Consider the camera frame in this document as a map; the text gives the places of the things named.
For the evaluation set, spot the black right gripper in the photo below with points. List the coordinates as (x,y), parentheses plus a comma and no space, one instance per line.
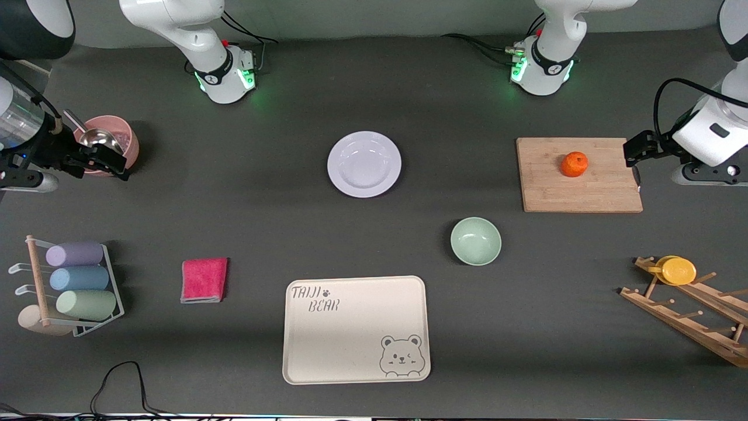
(42,153)

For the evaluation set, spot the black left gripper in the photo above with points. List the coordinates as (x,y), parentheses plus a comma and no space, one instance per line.
(658,147)

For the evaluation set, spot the orange fruit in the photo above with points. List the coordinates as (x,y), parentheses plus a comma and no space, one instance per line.
(574,164)

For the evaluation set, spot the white round plate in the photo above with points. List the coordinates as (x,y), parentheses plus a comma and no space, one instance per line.
(364,164)

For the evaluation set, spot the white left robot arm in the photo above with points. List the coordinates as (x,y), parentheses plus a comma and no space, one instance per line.
(555,35)

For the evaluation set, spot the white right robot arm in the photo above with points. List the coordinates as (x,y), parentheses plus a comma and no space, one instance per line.
(193,35)

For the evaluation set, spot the metal ladle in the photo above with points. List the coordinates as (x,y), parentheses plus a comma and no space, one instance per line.
(99,138)

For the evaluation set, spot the pink bowl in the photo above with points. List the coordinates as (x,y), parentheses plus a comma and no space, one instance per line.
(127,135)

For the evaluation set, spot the wooden cutting board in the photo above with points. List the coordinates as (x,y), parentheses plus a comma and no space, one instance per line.
(578,190)

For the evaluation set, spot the purple cup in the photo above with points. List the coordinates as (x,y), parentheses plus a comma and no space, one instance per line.
(76,254)

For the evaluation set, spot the blue cup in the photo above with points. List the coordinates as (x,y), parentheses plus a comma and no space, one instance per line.
(80,278)

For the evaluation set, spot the yellow cup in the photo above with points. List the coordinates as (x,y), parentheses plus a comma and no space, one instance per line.
(678,271)

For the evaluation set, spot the green cup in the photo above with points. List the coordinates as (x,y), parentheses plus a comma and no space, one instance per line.
(87,304)

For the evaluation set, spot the pink folded cloth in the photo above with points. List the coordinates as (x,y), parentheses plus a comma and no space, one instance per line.
(203,279)

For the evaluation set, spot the wooden peg drying rack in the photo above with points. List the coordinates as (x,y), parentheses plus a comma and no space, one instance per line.
(689,318)

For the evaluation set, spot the beige cup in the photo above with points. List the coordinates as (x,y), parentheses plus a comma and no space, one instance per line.
(32,321)

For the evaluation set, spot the pale green bowl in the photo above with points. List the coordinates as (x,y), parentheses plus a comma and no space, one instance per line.
(475,241)

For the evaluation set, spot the cream bear print tray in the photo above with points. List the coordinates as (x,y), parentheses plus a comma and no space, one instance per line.
(350,339)

